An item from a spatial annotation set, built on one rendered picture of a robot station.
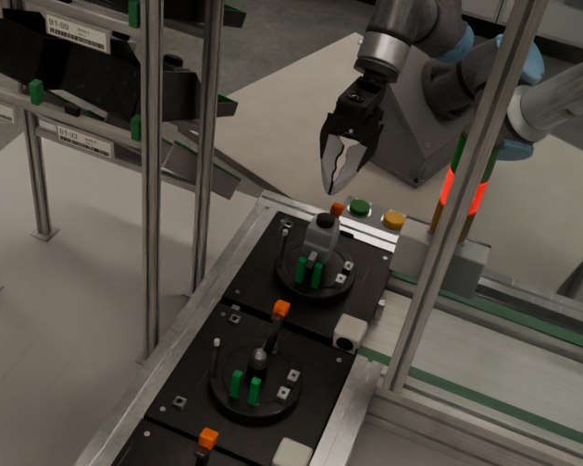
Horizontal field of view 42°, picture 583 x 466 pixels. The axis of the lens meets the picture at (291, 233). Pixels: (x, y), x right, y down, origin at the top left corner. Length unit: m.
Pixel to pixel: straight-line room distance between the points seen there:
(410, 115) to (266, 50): 2.25
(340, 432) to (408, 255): 0.29
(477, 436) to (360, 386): 0.19
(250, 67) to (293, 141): 1.94
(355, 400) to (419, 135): 0.70
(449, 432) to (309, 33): 3.07
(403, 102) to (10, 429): 1.01
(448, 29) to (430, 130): 0.49
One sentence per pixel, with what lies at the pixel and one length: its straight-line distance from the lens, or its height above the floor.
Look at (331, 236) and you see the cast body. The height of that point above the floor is 1.09.
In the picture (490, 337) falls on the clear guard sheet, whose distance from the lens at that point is 1.10.
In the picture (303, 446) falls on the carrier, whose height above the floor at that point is 0.99.
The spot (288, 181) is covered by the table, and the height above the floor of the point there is 0.86.
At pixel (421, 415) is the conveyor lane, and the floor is 0.93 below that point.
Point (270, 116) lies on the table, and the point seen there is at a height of 0.86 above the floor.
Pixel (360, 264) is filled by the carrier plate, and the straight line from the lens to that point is 1.37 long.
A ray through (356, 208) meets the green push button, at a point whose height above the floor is 0.97.
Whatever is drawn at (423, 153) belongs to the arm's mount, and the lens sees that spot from 1.69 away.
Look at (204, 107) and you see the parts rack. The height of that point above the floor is 1.27.
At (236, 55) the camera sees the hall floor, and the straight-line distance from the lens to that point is 3.81.
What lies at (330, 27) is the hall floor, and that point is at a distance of 4.18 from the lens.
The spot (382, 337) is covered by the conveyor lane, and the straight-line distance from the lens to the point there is 1.34.
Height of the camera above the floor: 1.92
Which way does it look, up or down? 43 degrees down
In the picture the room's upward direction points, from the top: 10 degrees clockwise
